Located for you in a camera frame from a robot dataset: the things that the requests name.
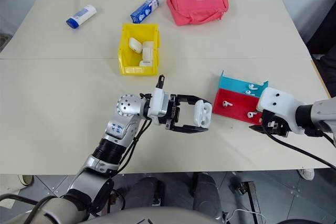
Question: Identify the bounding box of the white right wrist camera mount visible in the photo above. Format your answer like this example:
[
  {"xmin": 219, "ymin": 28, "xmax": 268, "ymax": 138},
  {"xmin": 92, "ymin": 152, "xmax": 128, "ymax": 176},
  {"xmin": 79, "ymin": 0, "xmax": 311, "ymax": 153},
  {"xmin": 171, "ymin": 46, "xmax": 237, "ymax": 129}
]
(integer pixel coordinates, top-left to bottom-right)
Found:
[{"xmin": 256, "ymin": 87, "xmax": 307, "ymax": 135}]

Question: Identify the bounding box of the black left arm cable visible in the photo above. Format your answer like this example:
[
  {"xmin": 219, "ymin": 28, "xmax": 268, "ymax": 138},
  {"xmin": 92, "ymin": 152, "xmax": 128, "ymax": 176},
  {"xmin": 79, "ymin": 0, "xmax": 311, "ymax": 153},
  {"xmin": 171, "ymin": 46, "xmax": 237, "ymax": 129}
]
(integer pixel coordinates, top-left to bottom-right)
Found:
[{"xmin": 112, "ymin": 118, "xmax": 153, "ymax": 178}]

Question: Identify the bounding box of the pink fabric bag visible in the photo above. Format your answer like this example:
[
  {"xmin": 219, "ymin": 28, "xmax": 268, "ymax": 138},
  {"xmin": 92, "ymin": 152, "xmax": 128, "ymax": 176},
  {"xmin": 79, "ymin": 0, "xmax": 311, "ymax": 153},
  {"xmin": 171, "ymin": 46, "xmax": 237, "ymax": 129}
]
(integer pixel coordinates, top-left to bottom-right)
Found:
[{"xmin": 166, "ymin": 0, "xmax": 229, "ymax": 27}]

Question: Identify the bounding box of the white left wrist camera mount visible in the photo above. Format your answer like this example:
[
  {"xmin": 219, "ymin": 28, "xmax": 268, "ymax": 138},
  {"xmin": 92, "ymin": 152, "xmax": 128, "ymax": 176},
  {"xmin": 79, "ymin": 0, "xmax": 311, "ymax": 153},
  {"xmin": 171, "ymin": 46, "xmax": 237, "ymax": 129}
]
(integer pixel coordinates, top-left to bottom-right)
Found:
[{"xmin": 145, "ymin": 74, "xmax": 172, "ymax": 127}]

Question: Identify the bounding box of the grey round object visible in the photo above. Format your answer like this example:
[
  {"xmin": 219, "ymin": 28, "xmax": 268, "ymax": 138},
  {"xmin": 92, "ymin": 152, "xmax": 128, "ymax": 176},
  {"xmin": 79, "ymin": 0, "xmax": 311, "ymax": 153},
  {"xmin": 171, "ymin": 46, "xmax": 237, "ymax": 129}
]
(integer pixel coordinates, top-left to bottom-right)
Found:
[{"xmin": 0, "ymin": 33, "xmax": 10, "ymax": 52}]

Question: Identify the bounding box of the yellow plastic bin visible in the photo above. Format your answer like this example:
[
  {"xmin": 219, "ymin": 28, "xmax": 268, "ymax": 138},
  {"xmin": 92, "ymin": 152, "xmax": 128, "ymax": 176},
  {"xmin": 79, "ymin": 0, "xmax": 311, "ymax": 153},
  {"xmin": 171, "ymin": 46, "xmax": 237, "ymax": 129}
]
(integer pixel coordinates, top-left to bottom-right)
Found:
[{"xmin": 118, "ymin": 23, "xmax": 161, "ymax": 77}]

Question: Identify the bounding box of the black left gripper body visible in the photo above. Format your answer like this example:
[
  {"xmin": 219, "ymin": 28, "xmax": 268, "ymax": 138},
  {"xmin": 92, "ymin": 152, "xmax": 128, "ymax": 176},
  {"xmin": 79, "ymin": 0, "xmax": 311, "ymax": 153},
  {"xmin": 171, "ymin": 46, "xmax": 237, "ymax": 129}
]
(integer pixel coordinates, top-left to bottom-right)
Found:
[{"xmin": 165, "ymin": 94, "xmax": 182, "ymax": 131}]

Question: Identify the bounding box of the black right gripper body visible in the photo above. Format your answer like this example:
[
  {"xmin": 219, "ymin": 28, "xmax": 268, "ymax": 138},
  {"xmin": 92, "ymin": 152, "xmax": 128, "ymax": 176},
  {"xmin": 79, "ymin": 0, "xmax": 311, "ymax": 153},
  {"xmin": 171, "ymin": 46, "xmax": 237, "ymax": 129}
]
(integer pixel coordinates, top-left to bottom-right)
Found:
[{"xmin": 261, "ymin": 110, "xmax": 290, "ymax": 138}]

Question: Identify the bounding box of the white bottle with blue cap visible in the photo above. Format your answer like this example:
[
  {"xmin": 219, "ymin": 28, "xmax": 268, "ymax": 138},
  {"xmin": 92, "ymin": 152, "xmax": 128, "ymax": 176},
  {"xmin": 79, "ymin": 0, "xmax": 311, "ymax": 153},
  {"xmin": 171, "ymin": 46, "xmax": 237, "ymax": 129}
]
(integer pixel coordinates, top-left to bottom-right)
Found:
[{"xmin": 65, "ymin": 4, "xmax": 98, "ymax": 29}]

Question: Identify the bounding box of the black torso cable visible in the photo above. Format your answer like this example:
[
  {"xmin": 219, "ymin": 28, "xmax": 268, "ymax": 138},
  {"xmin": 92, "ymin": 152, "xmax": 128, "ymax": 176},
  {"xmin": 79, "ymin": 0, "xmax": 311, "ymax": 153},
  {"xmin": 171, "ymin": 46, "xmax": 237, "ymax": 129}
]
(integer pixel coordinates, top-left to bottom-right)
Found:
[{"xmin": 0, "ymin": 193, "xmax": 57, "ymax": 224}]

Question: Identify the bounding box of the person in dark clothing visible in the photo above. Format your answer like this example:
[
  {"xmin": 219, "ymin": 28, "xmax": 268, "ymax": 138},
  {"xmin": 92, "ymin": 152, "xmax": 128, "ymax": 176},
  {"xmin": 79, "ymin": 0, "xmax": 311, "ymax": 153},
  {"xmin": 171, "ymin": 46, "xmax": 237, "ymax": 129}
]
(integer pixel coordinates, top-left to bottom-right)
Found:
[{"xmin": 305, "ymin": 0, "xmax": 336, "ymax": 99}]

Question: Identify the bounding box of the metal table leg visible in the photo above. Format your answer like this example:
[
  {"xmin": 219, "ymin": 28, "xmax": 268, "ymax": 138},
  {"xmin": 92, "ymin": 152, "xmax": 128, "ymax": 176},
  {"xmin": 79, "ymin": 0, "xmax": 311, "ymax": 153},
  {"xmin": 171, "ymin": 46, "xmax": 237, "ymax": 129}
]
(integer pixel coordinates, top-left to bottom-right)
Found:
[{"xmin": 235, "ymin": 180, "xmax": 266, "ymax": 224}]

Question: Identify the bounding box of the beige shoe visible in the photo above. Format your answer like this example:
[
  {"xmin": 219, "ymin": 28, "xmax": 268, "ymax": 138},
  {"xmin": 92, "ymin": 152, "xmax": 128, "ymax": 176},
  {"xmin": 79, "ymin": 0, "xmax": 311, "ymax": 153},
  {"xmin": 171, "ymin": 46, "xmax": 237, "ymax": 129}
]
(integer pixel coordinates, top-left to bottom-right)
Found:
[{"xmin": 0, "ymin": 174, "xmax": 35, "ymax": 190}]

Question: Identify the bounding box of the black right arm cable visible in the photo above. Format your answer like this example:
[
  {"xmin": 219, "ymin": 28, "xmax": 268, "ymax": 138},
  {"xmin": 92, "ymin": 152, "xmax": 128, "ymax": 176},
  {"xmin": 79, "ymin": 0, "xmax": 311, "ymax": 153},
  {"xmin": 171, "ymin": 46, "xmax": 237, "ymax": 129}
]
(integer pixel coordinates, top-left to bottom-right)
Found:
[{"xmin": 264, "ymin": 129, "xmax": 336, "ymax": 171}]

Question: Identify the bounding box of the blue and white carton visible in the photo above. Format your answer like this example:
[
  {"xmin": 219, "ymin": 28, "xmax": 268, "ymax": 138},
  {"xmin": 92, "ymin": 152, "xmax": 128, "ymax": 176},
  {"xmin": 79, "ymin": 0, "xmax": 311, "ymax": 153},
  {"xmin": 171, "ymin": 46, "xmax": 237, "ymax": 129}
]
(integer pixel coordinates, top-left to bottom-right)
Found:
[{"xmin": 130, "ymin": 0, "xmax": 160, "ymax": 25}]

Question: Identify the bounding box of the white shoe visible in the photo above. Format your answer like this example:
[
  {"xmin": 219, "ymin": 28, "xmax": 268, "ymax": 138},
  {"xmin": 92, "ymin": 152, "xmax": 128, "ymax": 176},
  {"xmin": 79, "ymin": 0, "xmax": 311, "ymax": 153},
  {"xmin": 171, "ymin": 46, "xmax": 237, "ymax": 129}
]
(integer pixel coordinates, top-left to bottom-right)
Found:
[{"xmin": 298, "ymin": 168, "xmax": 315, "ymax": 181}]

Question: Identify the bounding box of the thin white floor cable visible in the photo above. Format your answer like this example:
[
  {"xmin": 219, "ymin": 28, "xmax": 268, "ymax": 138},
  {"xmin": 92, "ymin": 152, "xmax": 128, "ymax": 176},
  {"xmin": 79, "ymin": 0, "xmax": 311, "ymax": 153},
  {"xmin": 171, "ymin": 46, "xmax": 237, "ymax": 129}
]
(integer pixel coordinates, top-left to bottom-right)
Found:
[{"xmin": 225, "ymin": 208, "xmax": 266, "ymax": 224}]

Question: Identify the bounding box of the red plastic tray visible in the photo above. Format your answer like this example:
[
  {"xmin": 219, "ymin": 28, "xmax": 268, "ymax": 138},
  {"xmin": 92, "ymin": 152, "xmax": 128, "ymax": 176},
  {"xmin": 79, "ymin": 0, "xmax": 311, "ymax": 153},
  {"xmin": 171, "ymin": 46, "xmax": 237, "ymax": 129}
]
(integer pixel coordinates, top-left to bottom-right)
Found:
[{"xmin": 212, "ymin": 88, "xmax": 264, "ymax": 125}]

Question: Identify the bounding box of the teal plastic tray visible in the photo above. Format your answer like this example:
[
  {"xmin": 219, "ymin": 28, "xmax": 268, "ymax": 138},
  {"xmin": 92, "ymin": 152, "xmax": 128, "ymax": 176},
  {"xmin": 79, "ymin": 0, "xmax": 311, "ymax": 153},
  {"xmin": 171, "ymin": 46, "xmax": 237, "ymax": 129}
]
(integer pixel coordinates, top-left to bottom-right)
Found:
[{"xmin": 218, "ymin": 70, "xmax": 269, "ymax": 99}]

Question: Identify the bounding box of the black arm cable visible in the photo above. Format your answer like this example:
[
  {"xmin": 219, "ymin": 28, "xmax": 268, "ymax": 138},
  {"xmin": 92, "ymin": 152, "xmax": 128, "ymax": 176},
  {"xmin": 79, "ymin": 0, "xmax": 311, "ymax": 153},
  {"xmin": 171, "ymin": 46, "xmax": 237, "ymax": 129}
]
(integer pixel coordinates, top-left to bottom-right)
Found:
[
  {"xmin": 112, "ymin": 118, "xmax": 153, "ymax": 178},
  {"xmin": 264, "ymin": 129, "xmax": 336, "ymax": 171}
]

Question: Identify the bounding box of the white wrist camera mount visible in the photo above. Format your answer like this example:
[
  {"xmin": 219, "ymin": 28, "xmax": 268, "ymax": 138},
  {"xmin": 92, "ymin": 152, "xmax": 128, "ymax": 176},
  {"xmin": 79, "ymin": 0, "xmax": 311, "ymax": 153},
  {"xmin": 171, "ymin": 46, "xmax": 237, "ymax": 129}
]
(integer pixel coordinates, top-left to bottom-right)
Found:
[
  {"xmin": 256, "ymin": 87, "xmax": 307, "ymax": 135},
  {"xmin": 145, "ymin": 74, "xmax": 172, "ymax": 127}
]

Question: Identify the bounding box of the dark rounded robot leg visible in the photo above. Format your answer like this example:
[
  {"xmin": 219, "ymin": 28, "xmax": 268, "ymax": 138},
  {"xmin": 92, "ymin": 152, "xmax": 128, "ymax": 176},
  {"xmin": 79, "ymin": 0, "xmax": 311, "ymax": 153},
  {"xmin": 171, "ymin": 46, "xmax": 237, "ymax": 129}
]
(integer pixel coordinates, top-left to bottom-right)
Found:
[{"xmin": 192, "ymin": 172, "xmax": 222, "ymax": 220}]

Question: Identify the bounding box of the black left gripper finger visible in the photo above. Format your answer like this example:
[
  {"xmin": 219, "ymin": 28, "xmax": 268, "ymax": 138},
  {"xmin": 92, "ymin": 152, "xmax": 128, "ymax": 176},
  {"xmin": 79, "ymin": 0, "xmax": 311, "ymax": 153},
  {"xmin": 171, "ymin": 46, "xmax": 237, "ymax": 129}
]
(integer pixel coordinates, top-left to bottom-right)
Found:
[
  {"xmin": 170, "ymin": 123, "xmax": 210, "ymax": 134},
  {"xmin": 177, "ymin": 94, "xmax": 204, "ymax": 105}
]

